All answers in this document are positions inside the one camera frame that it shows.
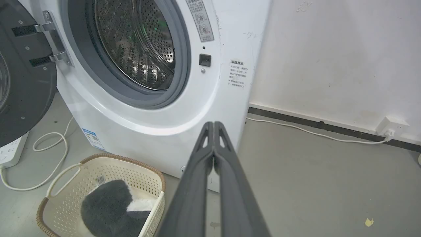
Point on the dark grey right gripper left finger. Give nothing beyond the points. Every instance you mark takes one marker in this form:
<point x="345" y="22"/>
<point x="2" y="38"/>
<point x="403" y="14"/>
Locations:
<point x="190" y="194"/>

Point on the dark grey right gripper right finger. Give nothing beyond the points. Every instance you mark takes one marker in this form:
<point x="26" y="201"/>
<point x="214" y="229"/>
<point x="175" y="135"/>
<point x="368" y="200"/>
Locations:
<point x="238" y="197"/>

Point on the white front-load washing machine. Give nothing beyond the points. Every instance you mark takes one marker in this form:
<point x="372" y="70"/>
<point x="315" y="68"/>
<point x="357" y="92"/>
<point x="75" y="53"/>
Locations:
<point x="158" y="65"/>

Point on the dark grey washing machine door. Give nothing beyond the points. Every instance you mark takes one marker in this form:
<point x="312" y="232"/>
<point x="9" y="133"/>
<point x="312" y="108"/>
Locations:
<point x="23" y="75"/>

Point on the grey and white fluffy cloth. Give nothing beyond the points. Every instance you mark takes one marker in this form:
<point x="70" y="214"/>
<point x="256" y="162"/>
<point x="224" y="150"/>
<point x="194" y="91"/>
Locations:
<point x="111" y="209"/>

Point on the cream perforated laundry basket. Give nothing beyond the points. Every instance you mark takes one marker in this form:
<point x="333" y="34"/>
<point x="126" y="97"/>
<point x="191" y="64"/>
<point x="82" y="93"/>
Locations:
<point x="108" y="194"/>

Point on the yellow paper scrap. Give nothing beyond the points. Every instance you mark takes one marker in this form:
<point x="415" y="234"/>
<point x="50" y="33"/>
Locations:
<point x="369" y="222"/>

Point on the white power strip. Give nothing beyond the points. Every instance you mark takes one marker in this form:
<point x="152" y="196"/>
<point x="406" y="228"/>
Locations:
<point x="11" y="149"/>

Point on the white wall socket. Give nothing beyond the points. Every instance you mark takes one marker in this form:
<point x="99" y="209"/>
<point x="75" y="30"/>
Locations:
<point x="392" y="126"/>

